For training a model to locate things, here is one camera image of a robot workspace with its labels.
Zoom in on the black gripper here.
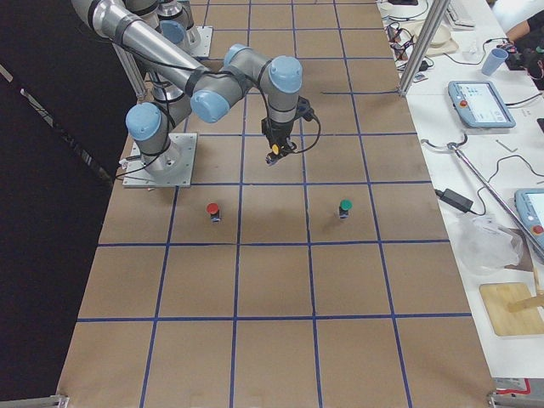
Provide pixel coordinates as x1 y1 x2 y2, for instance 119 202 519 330
259 96 315 166

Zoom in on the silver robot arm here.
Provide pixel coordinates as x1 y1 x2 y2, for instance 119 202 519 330
71 1 318 187
157 0 201 52

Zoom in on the green push button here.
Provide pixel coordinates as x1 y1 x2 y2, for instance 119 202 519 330
338 199 353 219

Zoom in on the red push button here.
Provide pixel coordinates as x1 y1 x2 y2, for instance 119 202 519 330
206 202 221 223

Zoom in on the metal walking cane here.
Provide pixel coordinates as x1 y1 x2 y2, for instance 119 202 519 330
421 134 543 259

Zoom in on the black power adapter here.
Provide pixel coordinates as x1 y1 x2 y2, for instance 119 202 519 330
435 189 473 213

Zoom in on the beige tray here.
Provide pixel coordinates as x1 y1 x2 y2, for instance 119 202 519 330
377 1 456 61

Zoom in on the left teach pendant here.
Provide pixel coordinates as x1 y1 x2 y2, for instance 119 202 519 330
447 81 516 129

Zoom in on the teach pendant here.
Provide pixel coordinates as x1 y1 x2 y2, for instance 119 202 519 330
447 81 516 129
514 189 543 252

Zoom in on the clear plastic bag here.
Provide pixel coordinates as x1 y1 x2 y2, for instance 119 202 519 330
446 214 524 278

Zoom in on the blue plastic cup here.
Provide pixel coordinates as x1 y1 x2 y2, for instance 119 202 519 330
481 48 509 76

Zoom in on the right teach pendant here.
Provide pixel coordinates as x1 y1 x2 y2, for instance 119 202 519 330
514 189 543 252

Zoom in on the wooden cutting board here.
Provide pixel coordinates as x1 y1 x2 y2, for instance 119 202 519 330
479 282 543 337

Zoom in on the seated person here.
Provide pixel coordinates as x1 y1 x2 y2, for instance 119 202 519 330
507 11 543 90

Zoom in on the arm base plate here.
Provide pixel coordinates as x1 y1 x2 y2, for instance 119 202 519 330
122 133 198 188
187 25 213 58

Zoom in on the aluminium frame post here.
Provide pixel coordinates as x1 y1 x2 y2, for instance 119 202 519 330
398 0 450 97

